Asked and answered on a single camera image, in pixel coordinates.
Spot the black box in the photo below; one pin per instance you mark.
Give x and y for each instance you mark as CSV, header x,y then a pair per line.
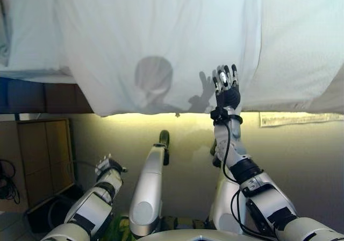
x,y
40,216

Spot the mattress with white sheet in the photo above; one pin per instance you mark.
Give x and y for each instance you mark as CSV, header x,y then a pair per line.
x,y
32,74

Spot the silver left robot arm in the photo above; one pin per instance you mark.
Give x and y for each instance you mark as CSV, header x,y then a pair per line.
x,y
91,206

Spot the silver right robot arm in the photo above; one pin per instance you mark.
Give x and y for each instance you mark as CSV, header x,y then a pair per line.
x,y
263,198

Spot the white duvet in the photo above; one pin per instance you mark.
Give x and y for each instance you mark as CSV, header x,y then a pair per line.
x,y
134,31

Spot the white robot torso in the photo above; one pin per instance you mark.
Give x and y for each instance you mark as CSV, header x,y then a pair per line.
x,y
209,235

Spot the bed mattress with white cover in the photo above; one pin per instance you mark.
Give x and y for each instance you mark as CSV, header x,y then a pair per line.
x,y
295,36

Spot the brown upholstered bed frame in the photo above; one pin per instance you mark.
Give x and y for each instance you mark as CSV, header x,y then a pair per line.
x,y
40,98

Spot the wooden nightstand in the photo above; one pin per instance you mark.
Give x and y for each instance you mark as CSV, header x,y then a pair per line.
x,y
45,157

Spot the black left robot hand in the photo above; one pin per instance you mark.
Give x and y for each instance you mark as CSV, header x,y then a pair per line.
x,y
110,163

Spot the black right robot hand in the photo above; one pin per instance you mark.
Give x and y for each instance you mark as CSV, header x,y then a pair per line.
x,y
228,95

